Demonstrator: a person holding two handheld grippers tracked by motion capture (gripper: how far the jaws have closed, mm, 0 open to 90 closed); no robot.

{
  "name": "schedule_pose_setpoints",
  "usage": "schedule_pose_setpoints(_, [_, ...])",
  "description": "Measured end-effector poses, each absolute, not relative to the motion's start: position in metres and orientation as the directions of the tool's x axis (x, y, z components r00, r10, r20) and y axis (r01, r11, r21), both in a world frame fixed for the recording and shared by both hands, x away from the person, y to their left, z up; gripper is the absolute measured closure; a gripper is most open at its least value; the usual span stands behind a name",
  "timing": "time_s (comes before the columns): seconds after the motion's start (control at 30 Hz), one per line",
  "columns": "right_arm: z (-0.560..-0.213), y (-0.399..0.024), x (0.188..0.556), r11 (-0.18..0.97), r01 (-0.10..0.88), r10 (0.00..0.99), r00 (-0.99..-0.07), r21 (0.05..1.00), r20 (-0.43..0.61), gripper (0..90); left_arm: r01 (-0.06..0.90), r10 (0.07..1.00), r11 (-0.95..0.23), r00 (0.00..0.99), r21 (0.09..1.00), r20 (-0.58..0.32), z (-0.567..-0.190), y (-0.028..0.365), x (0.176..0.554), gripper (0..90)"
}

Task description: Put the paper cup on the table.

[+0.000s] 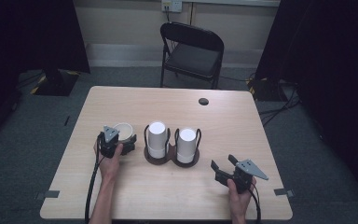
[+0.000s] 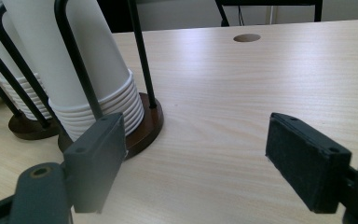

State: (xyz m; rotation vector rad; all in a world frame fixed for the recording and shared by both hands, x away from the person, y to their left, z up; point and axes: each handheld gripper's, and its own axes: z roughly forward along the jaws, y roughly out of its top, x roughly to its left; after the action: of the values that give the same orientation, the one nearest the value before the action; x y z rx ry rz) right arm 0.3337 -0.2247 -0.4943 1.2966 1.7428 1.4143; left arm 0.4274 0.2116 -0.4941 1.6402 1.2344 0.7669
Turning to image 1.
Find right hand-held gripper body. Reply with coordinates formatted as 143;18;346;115
233;159;269;194

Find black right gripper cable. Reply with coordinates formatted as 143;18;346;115
247;183;262;224

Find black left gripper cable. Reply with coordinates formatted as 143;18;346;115
84;133;103;224

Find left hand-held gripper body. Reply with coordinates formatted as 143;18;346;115
97;125;121;159

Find white wall outlet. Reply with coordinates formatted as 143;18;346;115
161;0;183;13

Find black curtain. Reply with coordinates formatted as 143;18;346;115
0;0;91;147
255;0;358;206

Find black floor cables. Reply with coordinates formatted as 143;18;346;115
257;79;302;127

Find black wire double cup holder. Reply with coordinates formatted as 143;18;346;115
143;124;202;169

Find single white paper cup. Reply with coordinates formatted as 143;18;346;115
113;121;134;143

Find black folding chair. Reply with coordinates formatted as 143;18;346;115
159;21;226;91

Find black box with yellow tape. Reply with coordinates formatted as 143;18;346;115
246;77;288;102

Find grey tape strip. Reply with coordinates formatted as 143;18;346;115
35;189;61;201
273;188;295;199

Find person's left hand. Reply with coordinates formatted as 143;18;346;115
93;143;124;183

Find stack of white paper cups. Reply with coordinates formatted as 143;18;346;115
147;120;169;160
176;127;199;164

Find black stand base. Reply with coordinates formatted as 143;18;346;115
31;68;80;97

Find person's right hand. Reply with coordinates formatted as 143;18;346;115
227;176;257;218

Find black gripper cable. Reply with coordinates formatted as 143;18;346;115
84;133;103;224
247;183;262;224

